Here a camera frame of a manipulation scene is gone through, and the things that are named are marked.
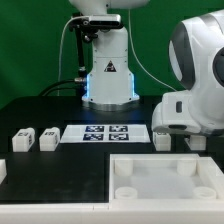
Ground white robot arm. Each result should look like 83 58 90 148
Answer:
69 0 224 136

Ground white sheet with AprilTags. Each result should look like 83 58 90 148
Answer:
61 124 150 143

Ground white cable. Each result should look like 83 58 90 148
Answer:
57 16 88 97

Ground black cables at base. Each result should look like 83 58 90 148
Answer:
39 78 88 97

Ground white left obstacle block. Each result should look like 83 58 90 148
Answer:
0 159 7 185

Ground white front obstacle rail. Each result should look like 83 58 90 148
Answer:
0 200 224 224

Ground black camera on stand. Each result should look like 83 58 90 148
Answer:
69 14 123 97

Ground white square tabletop part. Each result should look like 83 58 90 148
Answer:
109 154 224 201

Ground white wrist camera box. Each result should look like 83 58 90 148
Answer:
151 91 201 134

